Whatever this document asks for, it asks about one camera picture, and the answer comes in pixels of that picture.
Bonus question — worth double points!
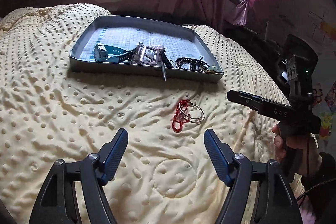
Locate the green stone pendant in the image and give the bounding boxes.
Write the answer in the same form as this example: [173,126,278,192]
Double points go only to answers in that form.
[208,65,219,73]

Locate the black bead necklace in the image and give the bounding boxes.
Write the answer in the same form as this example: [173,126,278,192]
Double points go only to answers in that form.
[175,56,211,72]

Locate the flower hairpin stick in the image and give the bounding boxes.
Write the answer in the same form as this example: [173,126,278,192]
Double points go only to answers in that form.
[156,46,173,81]

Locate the silver rectangular buckle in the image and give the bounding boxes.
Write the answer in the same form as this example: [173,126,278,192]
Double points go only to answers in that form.
[131,43,160,66]

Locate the blue watch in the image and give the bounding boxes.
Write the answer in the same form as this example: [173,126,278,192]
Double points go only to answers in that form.
[94,43,133,63]

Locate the right hand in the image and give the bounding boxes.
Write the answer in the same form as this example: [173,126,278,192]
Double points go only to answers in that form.
[272,125,322,177]

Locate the thin metal bangles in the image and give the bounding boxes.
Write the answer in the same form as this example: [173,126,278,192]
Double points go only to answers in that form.
[177,100,205,124]

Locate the black speaker box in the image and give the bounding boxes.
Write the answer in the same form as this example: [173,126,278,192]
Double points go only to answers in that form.
[276,34,318,98]

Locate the cream dotted bed blanket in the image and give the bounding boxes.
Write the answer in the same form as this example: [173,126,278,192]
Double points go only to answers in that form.
[1,4,288,223]

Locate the grey cardboard tray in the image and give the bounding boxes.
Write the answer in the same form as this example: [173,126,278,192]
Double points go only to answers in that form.
[70,16,224,83]

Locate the red string bracelet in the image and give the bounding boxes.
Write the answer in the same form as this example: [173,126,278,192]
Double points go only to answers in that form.
[171,99,191,134]

